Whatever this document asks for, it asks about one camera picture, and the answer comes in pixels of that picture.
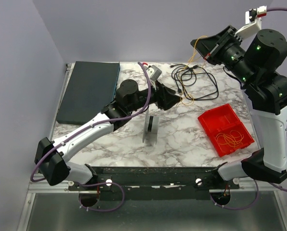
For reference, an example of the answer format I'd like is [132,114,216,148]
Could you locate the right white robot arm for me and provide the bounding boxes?
[191,26,287,184]

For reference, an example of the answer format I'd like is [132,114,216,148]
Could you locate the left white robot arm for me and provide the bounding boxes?
[35,79,181,186]

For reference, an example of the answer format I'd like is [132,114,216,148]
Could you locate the red plastic bin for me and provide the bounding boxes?
[198,103,254,157]

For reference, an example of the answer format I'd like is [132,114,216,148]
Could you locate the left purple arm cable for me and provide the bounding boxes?
[29,61,156,182]

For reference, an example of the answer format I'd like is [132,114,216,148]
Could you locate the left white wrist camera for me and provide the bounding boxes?
[146,65,162,83]

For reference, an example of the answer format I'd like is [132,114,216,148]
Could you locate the black USB cable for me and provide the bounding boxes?
[170,64,219,101]

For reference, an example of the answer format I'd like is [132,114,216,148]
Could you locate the grey cable spool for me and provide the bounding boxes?
[142,109,160,145]

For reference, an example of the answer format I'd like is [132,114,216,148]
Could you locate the dark grey network switch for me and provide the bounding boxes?
[56,61,120,125]

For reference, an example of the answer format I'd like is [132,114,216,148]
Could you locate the yellow wires in bin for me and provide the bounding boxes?
[214,130,245,151]

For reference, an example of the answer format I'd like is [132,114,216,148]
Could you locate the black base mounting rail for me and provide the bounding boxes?
[68,166,262,202]

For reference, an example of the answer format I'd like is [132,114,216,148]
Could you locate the aluminium frame rail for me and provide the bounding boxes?
[28,181,69,193]

